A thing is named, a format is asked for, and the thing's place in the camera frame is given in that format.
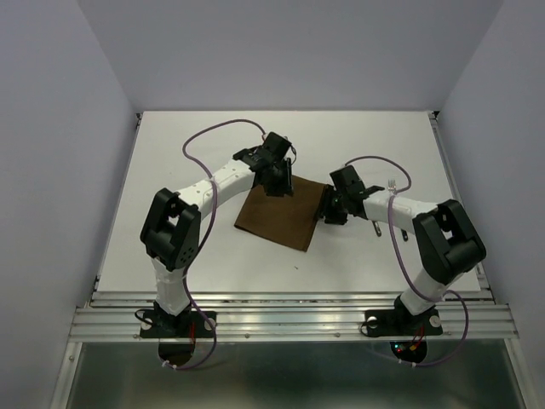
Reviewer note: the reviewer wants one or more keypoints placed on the silver knife dark handle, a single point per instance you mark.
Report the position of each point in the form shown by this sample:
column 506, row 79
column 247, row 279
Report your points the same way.
column 377, row 229

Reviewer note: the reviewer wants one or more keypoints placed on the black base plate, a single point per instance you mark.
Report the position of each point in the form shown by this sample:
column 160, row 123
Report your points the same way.
column 391, row 323
column 155, row 325

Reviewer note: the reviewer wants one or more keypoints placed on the aluminium rail frame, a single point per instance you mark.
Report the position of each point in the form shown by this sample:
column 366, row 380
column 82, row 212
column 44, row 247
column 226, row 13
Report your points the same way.
column 294, row 346

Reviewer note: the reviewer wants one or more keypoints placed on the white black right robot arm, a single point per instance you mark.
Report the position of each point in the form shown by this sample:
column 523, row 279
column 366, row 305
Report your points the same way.
column 447, row 242

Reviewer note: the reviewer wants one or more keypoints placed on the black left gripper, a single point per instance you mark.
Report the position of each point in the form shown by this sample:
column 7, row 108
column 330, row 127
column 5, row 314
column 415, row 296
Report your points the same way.
column 286, row 187

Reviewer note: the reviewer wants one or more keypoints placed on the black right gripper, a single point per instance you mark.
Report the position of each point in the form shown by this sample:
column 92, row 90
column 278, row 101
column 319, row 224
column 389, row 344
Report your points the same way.
column 331, row 216

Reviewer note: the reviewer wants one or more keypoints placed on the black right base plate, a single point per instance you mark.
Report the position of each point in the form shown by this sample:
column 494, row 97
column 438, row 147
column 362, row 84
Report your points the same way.
column 391, row 323

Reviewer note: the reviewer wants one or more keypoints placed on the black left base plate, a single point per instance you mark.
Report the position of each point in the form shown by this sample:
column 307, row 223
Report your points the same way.
column 155, row 325

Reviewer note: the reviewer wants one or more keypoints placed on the brown cloth napkin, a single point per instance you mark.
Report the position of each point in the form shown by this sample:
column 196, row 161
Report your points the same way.
column 289, row 221

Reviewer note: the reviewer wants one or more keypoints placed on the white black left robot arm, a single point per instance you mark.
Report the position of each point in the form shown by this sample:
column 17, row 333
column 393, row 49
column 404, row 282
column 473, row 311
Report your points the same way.
column 173, row 237

